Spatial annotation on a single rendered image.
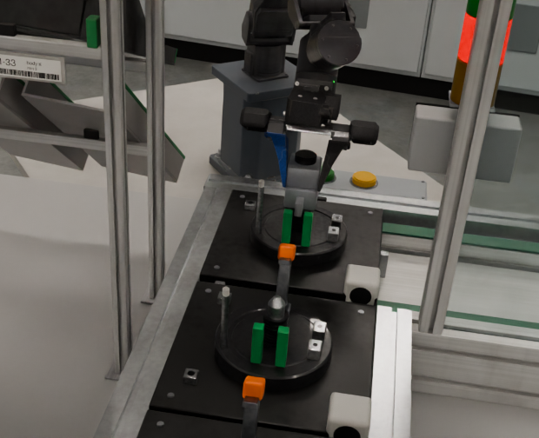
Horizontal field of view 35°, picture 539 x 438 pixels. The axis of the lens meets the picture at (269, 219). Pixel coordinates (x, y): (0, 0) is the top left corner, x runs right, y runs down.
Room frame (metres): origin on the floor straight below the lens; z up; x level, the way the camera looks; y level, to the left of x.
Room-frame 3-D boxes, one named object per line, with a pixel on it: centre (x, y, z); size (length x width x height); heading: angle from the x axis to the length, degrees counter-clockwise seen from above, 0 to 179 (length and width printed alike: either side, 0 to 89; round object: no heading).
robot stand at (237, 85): (1.45, 0.03, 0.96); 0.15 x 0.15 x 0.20; 32
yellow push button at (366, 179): (1.25, -0.15, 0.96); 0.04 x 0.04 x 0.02
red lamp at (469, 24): (0.91, -0.22, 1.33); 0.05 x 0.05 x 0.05
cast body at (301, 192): (1.03, -0.04, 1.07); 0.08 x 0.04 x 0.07; 174
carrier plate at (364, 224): (1.04, -0.04, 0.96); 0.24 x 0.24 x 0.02; 84
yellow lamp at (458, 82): (0.91, -0.22, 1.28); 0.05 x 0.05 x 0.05
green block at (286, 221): (1.00, -0.02, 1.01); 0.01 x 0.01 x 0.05; 84
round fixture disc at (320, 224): (1.04, -0.04, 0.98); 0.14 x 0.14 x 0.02
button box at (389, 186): (1.25, -0.15, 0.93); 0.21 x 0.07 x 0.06; 84
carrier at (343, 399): (0.79, -0.02, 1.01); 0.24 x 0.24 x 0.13; 84
